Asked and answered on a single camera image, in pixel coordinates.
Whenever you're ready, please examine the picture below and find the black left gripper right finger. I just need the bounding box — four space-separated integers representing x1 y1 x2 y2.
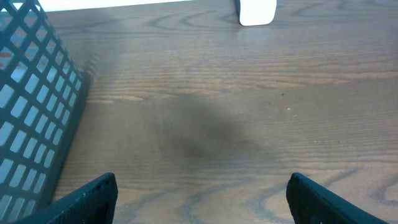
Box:
286 172 385 224

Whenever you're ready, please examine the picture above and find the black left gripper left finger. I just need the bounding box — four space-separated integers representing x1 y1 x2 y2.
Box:
16 172 118 224

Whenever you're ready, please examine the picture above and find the white barcode scanner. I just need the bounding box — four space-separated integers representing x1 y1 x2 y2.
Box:
234 0 277 26

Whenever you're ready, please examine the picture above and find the grey plastic basket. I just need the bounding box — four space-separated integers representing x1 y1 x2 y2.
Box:
1 0 88 223

